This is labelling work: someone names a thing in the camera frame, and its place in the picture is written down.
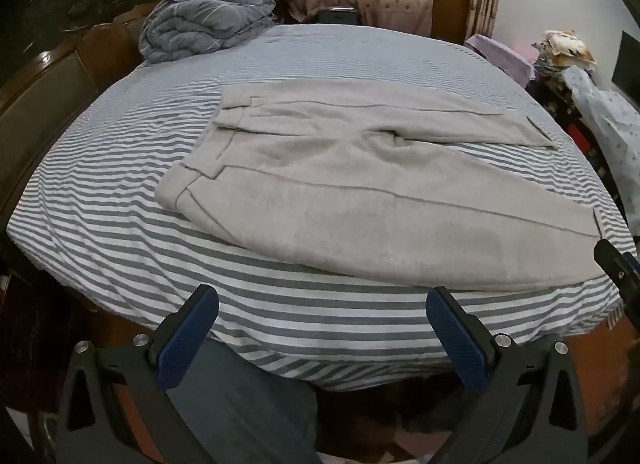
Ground black flat screen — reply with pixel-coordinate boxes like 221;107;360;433
612;30;640;105

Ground red box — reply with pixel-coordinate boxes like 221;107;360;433
567;121;591;150

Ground light grey pants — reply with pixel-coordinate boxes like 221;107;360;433
156;80;621;293

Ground bed with grey striped sheet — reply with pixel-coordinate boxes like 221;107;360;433
6;24;638;392

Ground black box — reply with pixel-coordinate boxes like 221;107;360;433
315;6;362;26

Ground folded blue-grey quilt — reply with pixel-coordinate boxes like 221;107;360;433
138;0;277;64

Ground floral pillow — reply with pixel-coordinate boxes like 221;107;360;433
532;30;597;70

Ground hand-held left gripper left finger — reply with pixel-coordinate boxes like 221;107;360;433
55;285;219;464

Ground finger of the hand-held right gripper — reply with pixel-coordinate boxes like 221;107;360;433
593;239;640;329

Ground dark carved wooden headboard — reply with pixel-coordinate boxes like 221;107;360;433
0;0;196;225

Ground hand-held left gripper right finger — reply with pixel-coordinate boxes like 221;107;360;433
426;286;588;464

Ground person's leg in jeans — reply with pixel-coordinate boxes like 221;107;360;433
167;339;321;464

